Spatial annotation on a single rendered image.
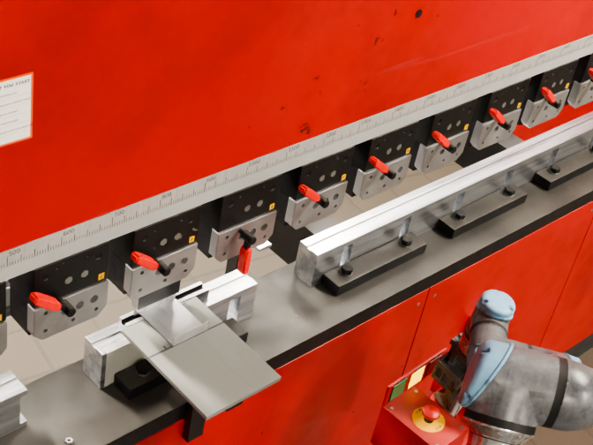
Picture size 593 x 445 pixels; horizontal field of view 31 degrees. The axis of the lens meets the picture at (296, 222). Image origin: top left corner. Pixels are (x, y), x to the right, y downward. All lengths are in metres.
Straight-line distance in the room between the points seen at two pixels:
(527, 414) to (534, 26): 1.08
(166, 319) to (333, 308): 0.45
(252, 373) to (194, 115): 0.51
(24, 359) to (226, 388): 1.50
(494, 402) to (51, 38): 0.87
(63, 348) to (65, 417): 1.37
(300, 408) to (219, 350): 0.47
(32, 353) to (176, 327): 1.39
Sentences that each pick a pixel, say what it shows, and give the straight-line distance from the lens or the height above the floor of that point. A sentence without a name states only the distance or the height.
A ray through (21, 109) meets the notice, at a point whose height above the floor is 1.58.
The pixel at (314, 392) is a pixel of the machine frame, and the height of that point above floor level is 0.67.
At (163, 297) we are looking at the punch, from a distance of 2.14.
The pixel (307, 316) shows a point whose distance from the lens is 2.38.
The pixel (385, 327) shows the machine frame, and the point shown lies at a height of 0.77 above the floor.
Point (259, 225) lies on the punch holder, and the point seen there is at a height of 1.15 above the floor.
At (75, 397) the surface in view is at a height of 0.88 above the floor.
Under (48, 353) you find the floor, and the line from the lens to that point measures 3.47.
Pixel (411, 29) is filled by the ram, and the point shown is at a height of 1.51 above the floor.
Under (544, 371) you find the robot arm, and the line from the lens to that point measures 1.77.
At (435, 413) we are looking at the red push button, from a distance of 2.35.
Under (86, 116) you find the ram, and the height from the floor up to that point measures 1.53.
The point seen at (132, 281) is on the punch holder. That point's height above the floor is 1.15.
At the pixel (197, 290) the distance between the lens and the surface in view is 2.22.
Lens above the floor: 2.46
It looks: 37 degrees down
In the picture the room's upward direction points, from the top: 12 degrees clockwise
